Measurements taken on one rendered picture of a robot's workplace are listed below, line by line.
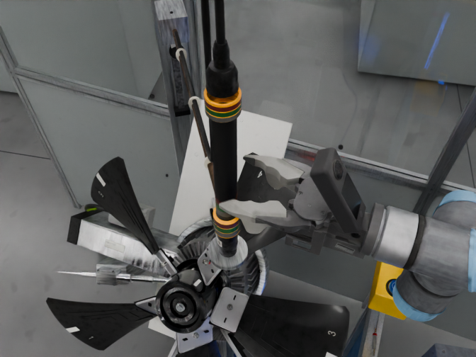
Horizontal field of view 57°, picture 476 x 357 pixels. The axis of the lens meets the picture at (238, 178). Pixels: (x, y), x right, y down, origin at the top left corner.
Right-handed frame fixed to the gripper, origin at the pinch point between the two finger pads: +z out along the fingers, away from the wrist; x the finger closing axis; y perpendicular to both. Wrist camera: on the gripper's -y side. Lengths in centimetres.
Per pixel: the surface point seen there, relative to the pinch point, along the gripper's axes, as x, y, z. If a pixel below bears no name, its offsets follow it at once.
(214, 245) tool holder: -0.6, 20.2, 4.3
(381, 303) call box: 21, 61, -32
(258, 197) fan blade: 16.8, 26.3, 1.8
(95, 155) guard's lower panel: 70, 107, 100
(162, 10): 49, 9, 39
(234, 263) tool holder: -2.5, 20.2, -0.3
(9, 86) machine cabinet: 136, 155, 228
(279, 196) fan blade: 16.8, 23.9, -2.6
